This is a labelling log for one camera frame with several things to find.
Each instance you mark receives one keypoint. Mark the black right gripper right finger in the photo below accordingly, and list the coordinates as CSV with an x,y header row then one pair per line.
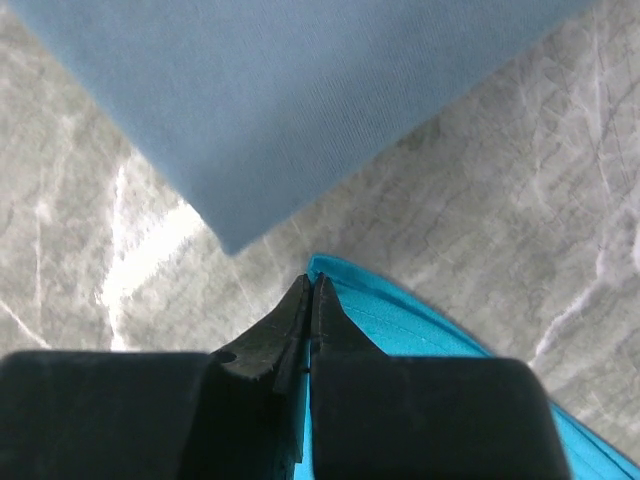
x,y
377,416

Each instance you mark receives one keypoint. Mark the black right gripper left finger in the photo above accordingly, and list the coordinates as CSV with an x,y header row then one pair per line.
x,y
235,413

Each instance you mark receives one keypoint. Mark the folded light blue t shirt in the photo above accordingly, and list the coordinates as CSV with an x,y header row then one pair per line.
x,y
252,109

